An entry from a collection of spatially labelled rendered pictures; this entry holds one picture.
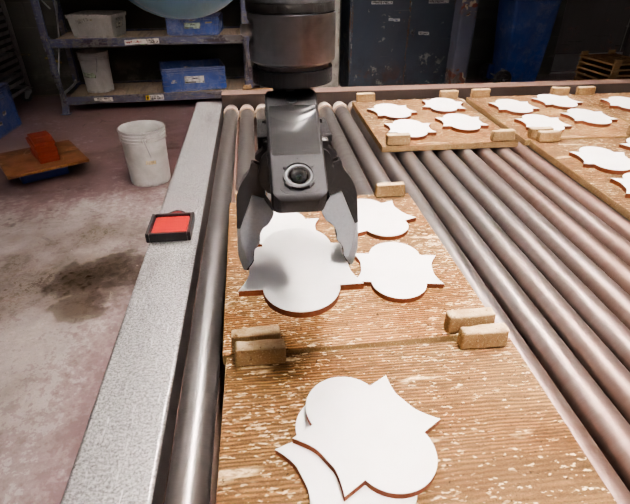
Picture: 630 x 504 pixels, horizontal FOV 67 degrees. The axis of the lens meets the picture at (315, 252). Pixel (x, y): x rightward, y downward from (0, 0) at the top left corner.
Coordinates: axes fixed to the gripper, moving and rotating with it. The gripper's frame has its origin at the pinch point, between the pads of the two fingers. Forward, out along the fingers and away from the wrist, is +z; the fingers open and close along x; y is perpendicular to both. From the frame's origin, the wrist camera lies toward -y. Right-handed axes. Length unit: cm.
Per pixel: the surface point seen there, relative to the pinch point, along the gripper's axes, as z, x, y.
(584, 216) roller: 14, -56, 33
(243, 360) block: 11.1, 6.7, -2.3
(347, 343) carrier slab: 12.2, -5.7, 0.6
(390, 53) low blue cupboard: 60, -125, 482
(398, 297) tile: 11.3, -13.8, 7.9
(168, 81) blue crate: 76, 99, 450
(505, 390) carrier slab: 12.4, -21.9, -8.4
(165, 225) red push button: 12.4, 21.8, 34.0
